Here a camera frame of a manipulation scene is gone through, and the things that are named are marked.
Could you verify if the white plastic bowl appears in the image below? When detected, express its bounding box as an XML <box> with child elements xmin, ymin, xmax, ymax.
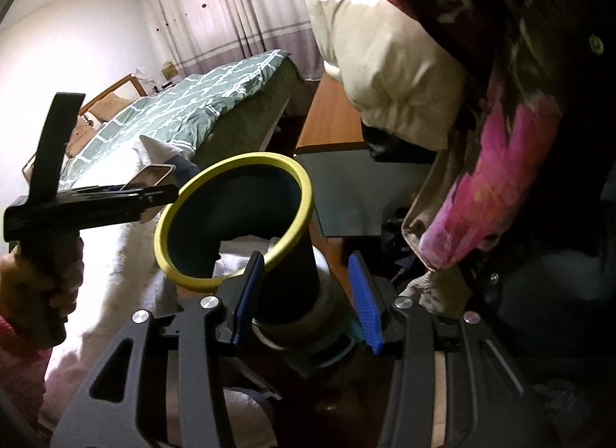
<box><xmin>253</xmin><ymin>247</ymin><xmax>362</xmax><ymax>376</ymax></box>

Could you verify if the yellow rimmed dark trash bin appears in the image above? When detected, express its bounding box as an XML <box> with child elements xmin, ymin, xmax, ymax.
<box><xmin>154</xmin><ymin>152</ymin><xmax>320</xmax><ymax>324</ymax></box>

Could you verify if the person left hand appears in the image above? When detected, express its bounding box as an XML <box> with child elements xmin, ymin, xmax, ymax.
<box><xmin>1</xmin><ymin>234</ymin><xmax>85</xmax><ymax>349</ymax></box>

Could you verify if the brown pillow left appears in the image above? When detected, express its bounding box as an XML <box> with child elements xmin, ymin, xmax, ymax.
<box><xmin>65</xmin><ymin>115</ymin><xmax>97</xmax><ymax>158</ymax></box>

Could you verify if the brown pillow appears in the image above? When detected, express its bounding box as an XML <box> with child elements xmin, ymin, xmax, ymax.
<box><xmin>65</xmin><ymin>115</ymin><xmax>97</xmax><ymax>158</ymax></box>
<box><xmin>88</xmin><ymin>92</ymin><xmax>132</xmax><ymax>123</ymax></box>

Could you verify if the wooden bed with headboard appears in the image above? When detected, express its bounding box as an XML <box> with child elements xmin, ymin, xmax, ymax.
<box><xmin>21</xmin><ymin>48</ymin><xmax>305</xmax><ymax>190</ymax></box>

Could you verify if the white dotted tablecloth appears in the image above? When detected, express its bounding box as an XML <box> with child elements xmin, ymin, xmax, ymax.
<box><xmin>38</xmin><ymin>135</ymin><xmax>198</xmax><ymax>430</ymax></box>

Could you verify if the brown pillow right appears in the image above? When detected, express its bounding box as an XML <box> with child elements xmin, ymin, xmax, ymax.
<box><xmin>88</xmin><ymin>92</ymin><xmax>132</xmax><ymax>123</ymax></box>

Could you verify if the green checked duvet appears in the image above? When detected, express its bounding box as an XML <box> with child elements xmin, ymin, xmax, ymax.
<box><xmin>60</xmin><ymin>49</ymin><xmax>301</xmax><ymax>191</ymax></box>

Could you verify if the tissue box on far nightstand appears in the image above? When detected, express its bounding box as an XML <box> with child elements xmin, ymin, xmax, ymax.
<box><xmin>162</xmin><ymin>61</ymin><xmax>179</xmax><ymax>81</ymax></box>

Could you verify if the pink white curtain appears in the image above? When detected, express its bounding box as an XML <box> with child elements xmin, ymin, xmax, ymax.
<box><xmin>142</xmin><ymin>0</ymin><xmax>323</xmax><ymax>80</ymax></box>

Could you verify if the pink floral garment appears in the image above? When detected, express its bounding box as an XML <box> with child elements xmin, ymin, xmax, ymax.
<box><xmin>401</xmin><ymin>78</ymin><xmax>562</xmax><ymax>272</ymax></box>

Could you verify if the wooden low dresser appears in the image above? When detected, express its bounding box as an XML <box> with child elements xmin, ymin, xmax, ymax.
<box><xmin>295</xmin><ymin>74</ymin><xmax>368</xmax><ymax>155</ymax></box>

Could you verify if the cream puffer jacket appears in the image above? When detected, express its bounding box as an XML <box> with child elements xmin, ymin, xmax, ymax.
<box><xmin>305</xmin><ymin>0</ymin><xmax>465</xmax><ymax>151</ymax></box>

